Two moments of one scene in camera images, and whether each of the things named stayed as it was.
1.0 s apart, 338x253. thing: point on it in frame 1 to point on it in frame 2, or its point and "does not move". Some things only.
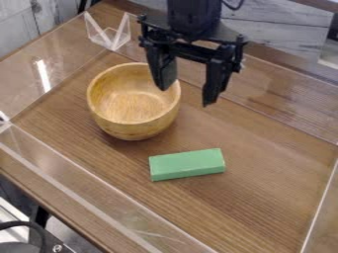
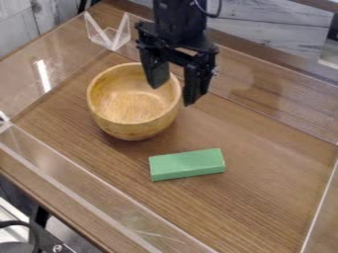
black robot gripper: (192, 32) to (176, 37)
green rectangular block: (185, 164) does not move
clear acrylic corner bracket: (109, 38) does not move
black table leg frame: (53, 244) does not move
